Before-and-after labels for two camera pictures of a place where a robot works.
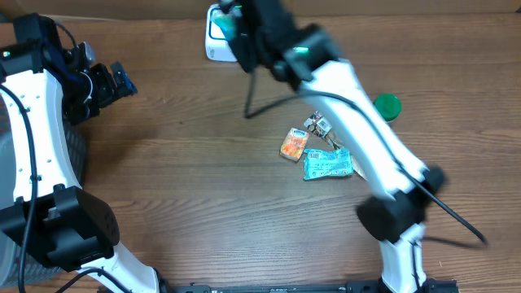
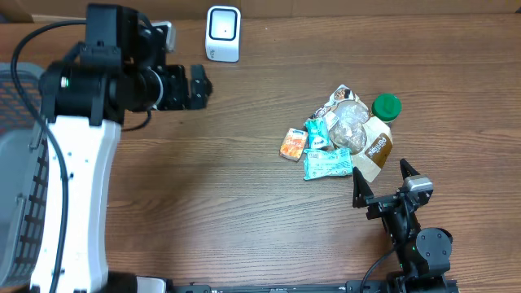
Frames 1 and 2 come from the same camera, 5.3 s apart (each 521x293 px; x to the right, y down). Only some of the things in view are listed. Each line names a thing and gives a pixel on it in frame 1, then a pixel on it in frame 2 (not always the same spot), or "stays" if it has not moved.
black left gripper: [110, 91] -> [180, 96]
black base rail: [320, 286] stays
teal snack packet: [324, 163] stays
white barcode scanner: [217, 46] stays
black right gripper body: [253, 58] -> [396, 223]
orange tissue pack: [294, 143] stays
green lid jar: [388, 105] stays
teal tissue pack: [227, 22] -> [317, 131]
